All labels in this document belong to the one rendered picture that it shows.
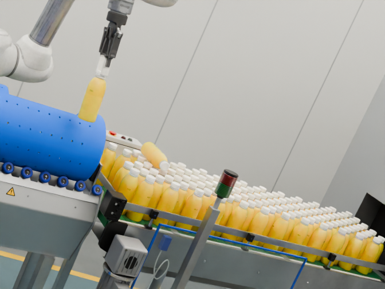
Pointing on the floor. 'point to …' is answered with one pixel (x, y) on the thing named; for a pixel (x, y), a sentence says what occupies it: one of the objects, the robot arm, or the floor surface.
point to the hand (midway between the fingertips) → (103, 66)
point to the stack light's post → (196, 248)
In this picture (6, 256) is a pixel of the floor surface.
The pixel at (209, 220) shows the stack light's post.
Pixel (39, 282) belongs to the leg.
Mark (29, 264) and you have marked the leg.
